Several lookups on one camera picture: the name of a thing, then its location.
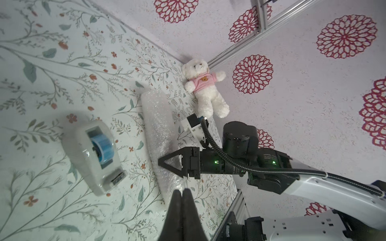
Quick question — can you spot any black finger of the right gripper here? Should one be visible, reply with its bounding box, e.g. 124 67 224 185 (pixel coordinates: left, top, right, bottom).
158 149 184 178

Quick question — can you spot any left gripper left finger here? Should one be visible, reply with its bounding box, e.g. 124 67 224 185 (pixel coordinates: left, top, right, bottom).
158 190 183 241

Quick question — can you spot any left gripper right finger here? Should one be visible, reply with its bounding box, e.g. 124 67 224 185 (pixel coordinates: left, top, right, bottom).
182 188 208 241

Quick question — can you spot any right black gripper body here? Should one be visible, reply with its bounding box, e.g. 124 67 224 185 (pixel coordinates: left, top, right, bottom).
181 147 246 179

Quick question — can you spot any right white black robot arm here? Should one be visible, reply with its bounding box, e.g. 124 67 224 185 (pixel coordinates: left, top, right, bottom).
158 118 386 241

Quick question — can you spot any white teddy bear pink shirt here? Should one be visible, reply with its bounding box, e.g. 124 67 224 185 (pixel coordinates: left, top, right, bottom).
182 59 230 118

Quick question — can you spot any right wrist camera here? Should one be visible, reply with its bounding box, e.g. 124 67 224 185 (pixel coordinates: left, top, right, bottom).
181 113 209 143

